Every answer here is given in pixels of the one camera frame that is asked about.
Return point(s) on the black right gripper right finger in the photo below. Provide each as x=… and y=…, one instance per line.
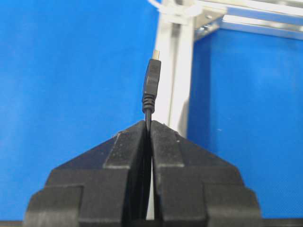
x=195, y=188

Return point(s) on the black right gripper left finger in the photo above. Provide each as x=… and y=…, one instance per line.
x=106, y=186

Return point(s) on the silver aluminium extrusion frame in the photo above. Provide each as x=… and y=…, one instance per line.
x=174, y=43

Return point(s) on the white zip tie loop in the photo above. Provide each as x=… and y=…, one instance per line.
x=176, y=13

